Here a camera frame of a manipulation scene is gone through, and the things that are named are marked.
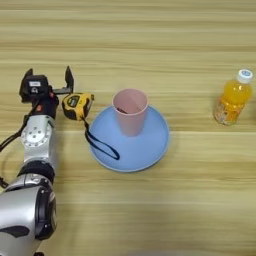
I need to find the dark stick inside cup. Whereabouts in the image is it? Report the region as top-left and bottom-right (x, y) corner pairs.
(114, 106), (129, 115)

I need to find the orange juice bottle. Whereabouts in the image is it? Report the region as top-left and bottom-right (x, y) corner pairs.
(212, 68), (255, 127)

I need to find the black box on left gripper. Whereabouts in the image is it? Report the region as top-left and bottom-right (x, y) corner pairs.
(21, 74), (51, 97)

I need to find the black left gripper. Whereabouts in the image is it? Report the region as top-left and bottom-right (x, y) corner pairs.
(18, 65), (75, 120)

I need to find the pink plastic cup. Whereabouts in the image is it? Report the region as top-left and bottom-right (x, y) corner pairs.
(111, 88), (150, 138)

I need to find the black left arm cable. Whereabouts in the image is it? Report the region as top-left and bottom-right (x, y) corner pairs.
(0, 102), (38, 190)

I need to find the blue round plate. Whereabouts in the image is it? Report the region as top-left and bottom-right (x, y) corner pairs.
(87, 104), (171, 174)

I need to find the yellow black tape measure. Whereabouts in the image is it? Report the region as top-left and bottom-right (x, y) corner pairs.
(61, 92), (121, 161)

